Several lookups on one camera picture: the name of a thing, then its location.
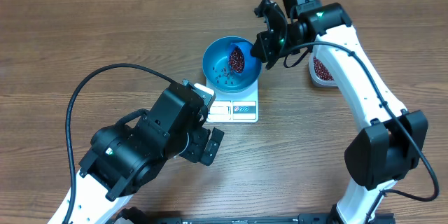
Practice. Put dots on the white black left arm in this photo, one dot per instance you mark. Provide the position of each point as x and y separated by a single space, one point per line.
129 154

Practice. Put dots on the blue bowl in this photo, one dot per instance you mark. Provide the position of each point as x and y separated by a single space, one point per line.
217 69

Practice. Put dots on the white kitchen scale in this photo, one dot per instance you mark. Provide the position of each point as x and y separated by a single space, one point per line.
239 107

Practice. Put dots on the blue measuring scoop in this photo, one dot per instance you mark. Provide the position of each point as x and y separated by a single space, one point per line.
240 59

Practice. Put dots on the clear plastic container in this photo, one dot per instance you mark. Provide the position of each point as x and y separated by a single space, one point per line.
315 80

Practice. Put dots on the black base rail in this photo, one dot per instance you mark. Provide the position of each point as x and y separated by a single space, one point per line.
136 216

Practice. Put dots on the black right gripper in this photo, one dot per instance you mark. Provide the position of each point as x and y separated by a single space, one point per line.
268 40

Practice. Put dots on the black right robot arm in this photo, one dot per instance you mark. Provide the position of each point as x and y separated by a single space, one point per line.
390 138

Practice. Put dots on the red beans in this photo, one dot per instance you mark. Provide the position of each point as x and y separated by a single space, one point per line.
320 71

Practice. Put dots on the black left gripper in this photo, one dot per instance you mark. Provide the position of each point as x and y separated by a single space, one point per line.
200 137

